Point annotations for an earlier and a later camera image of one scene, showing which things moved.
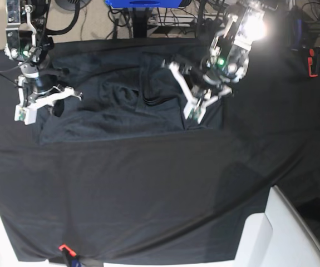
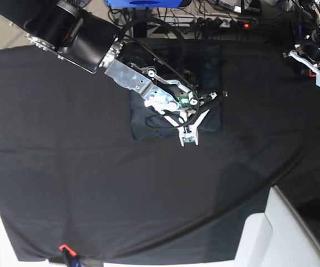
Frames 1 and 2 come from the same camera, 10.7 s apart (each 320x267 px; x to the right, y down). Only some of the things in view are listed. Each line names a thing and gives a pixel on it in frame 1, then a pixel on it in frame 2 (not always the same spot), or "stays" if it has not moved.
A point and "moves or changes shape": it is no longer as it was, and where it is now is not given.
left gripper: (44, 82) → (192, 109)
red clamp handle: (64, 246) stays
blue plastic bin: (144, 3) stays
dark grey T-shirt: (122, 93) moves or changes shape
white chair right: (281, 236) stays
